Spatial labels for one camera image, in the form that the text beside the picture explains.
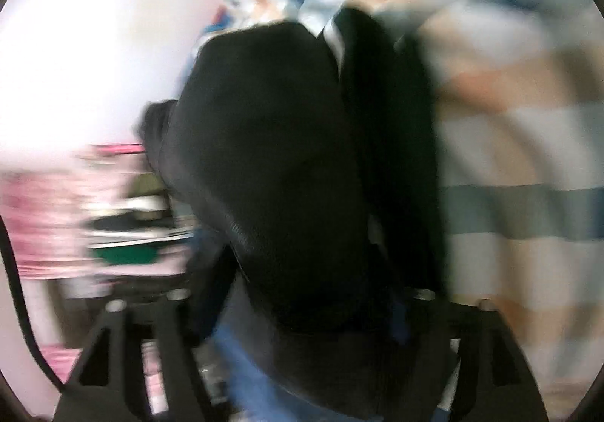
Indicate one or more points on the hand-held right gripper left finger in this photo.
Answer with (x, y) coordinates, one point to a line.
(141, 327)

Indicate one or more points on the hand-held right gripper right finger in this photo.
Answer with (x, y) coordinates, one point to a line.
(401, 315)

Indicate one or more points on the black leather jacket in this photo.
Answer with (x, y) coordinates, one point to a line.
(283, 167)

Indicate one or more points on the pile of clothes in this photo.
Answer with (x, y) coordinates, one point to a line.
(47, 214)

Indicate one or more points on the blue striped checked bedsheet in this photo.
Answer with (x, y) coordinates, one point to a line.
(495, 96)

